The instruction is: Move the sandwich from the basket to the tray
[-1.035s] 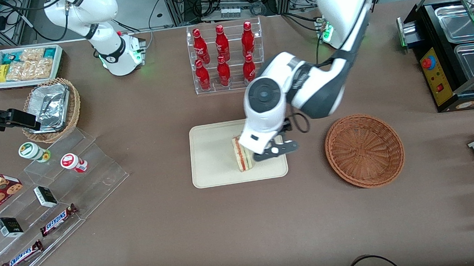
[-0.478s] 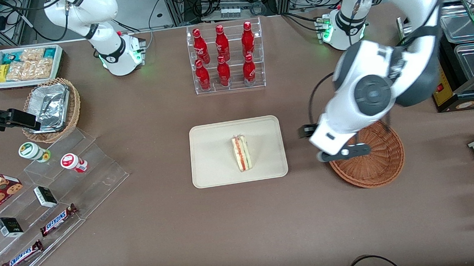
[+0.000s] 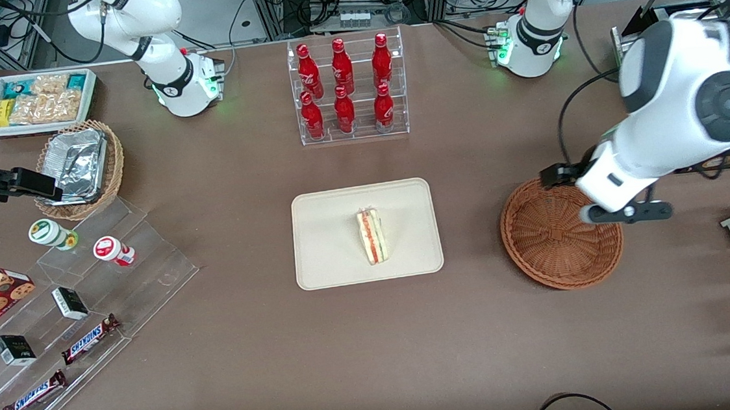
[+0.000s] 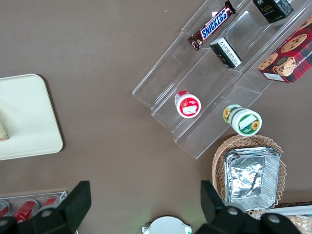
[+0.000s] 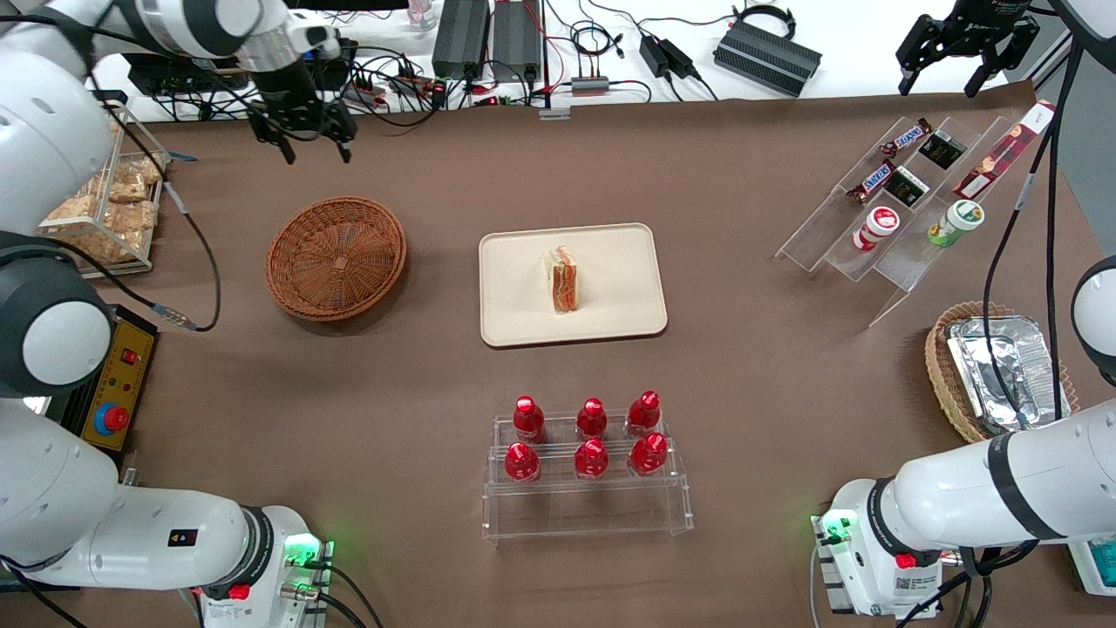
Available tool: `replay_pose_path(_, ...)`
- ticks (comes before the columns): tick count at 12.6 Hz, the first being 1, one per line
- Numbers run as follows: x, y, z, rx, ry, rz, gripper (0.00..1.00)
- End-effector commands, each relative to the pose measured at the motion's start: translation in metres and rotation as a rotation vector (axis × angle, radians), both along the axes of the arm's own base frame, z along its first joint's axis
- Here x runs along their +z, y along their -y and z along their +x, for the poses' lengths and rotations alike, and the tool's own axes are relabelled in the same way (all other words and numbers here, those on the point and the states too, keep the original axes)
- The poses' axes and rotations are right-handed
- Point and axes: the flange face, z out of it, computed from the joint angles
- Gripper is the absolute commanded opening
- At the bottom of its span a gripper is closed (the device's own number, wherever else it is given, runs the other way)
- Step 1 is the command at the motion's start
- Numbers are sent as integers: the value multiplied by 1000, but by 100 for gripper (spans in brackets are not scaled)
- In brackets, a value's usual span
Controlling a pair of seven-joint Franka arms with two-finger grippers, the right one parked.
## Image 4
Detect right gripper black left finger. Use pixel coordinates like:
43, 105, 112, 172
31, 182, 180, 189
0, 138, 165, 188
0, 180, 92, 234

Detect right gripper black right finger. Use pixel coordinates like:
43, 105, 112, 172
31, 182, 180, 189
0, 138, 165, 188
195, 180, 302, 234

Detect triangle sandwich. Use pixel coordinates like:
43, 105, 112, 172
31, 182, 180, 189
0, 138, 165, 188
0, 120, 10, 141

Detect light tan wicker basket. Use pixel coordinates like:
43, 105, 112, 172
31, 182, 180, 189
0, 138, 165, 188
211, 134, 287, 218

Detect beige rectangular tray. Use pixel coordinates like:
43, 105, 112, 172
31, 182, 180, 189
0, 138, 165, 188
0, 73, 64, 161

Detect red cola bottle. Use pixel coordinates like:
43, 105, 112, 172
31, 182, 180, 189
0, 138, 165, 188
0, 200, 12, 218
39, 195, 62, 211
12, 199, 40, 224

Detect clear acrylic bottle rack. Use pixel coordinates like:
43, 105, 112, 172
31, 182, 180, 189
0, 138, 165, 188
0, 190, 68, 220

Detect stack of foil trays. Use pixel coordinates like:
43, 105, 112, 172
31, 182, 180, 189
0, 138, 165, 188
223, 146, 282, 212

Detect white snack bin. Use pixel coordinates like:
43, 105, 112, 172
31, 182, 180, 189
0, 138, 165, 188
272, 204, 312, 234

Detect clear cracker pack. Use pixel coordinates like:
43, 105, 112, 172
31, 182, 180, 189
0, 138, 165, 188
285, 214, 312, 234

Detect green lid cup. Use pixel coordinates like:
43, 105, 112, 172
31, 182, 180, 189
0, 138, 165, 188
222, 103, 263, 137

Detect red lid cup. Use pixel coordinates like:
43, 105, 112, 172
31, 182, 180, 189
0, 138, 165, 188
174, 90, 202, 119

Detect clear acrylic stepped shelf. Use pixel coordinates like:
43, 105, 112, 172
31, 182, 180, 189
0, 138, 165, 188
131, 0, 312, 160

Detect small black carton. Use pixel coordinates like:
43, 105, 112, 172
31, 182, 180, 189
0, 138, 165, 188
209, 37, 243, 69
252, 0, 294, 24

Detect red tartan cookie box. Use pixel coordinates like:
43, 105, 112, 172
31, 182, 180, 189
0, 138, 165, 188
257, 15, 312, 84

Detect Snickers chocolate bar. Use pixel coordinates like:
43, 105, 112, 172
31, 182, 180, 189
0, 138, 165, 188
187, 0, 237, 52

